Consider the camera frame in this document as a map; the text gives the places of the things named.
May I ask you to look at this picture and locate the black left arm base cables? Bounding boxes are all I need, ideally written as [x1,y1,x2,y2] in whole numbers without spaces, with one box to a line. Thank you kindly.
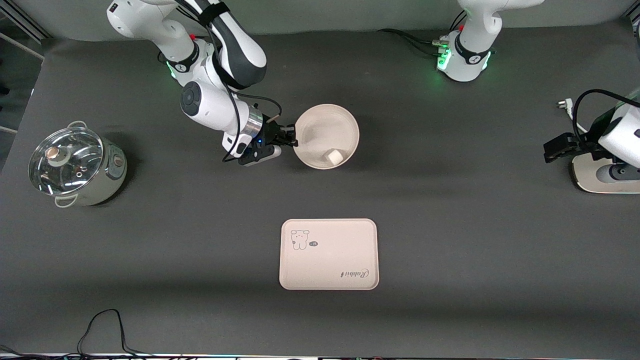
[376,27,446,56]

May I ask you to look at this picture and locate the white power cord plug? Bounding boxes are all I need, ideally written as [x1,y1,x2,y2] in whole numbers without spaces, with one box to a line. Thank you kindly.
[556,98,591,138]

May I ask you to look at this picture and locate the steel pot with glass lid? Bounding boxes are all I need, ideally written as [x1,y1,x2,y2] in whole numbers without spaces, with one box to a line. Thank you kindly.
[28,121,128,208]

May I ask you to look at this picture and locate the beige rabbit print tray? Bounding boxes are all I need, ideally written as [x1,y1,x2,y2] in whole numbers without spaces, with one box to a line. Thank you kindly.
[279,218,380,291]

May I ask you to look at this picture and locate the cream white toaster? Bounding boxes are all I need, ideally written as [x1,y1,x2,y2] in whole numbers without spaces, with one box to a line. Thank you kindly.
[571,152,640,194]

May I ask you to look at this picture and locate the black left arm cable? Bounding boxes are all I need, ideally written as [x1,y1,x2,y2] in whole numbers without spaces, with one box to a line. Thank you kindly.
[572,89,640,146]

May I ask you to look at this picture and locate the grey metal frame rail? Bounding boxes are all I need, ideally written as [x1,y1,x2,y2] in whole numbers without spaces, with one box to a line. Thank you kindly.
[0,9,52,42]

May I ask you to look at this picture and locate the thin black floor cable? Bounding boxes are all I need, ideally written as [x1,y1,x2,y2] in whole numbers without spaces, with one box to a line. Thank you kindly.
[0,308,151,360]

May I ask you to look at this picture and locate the beige round plate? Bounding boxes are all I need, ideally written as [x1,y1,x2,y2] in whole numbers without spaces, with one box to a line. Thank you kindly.
[292,103,360,170]

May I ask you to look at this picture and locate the glass pot lid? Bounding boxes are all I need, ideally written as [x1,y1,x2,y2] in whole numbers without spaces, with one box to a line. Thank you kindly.
[28,127,105,197]

